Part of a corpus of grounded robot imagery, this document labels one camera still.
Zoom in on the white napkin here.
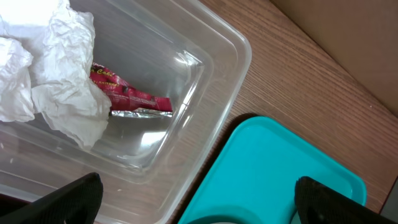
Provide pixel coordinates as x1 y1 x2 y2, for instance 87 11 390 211
1 37 35 122
31 1 111 150

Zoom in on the teal serving tray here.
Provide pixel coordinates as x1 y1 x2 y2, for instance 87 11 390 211
179 116 367 223

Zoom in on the red snack wrapper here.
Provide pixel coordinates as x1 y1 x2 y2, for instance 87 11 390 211
90 63 173 118

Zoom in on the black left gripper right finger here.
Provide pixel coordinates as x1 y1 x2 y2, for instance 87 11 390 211
294 176 396 224

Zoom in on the clear plastic bin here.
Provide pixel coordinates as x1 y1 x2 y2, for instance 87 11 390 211
1 0 252 223

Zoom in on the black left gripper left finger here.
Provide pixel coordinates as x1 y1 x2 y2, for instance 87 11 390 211
1 172 103 224

